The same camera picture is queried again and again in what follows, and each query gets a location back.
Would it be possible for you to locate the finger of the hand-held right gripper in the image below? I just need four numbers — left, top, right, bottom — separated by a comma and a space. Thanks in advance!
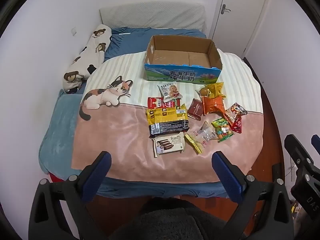
284, 134, 314, 178
311, 134, 320, 155

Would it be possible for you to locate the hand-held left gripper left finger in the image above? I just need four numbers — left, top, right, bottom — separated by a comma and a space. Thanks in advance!
29, 151, 113, 240

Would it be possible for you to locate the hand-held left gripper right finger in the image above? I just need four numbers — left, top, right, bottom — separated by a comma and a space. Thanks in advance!
212, 151, 294, 240

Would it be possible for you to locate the green candy packet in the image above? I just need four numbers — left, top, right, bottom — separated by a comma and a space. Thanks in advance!
211, 118, 235, 142

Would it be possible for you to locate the panda print snack packet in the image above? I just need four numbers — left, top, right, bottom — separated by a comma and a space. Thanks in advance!
225, 102, 248, 125

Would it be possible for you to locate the blue printed cardboard box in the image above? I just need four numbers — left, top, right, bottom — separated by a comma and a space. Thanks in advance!
144, 35, 223, 83

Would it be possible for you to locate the red cloth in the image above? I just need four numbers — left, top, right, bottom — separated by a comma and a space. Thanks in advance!
49, 172, 67, 183

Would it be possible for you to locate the small yellow snack packet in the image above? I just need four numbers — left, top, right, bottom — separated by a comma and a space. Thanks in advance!
184, 132, 205, 155

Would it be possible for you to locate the cat printed blanket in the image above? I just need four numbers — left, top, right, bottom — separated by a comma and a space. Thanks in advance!
71, 49, 265, 183

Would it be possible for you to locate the clear triangular snack packet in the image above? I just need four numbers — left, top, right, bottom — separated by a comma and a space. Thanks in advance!
192, 120, 218, 143

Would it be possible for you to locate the small red snack packet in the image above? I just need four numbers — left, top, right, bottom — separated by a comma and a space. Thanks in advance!
230, 117, 243, 134

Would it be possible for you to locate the teal fleece blanket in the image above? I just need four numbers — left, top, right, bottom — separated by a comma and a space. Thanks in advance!
39, 89, 87, 180

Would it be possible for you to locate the white wafer pack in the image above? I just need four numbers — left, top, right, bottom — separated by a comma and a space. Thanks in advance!
152, 132, 186, 158

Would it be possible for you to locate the orange snack packet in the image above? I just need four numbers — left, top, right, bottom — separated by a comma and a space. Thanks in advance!
202, 96, 227, 117

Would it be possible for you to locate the brown red snack packet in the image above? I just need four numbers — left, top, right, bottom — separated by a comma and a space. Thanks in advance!
187, 98, 206, 121

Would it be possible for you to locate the person's grey fleece clothing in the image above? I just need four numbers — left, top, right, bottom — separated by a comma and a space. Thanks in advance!
107, 197, 240, 240

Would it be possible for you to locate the yellow and black biscuit pack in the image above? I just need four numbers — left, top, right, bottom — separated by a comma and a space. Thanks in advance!
146, 104, 189, 138

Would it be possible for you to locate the packaged braised egg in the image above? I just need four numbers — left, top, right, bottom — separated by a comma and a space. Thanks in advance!
197, 85, 210, 97

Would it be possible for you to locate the red and green snack packet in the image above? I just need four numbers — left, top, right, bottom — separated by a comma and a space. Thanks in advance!
147, 97, 181, 110

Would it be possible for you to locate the white dog print packet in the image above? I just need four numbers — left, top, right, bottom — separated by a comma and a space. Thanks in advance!
157, 83, 183, 103

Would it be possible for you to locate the bear print pillow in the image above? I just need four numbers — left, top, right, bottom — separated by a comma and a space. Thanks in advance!
62, 24, 112, 94

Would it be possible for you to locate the white door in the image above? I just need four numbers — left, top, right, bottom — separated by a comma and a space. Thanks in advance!
209, 0, 272, 53

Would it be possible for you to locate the grey headboard cushion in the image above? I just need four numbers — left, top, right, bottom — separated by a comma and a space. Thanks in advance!
99, 3, 207, 32

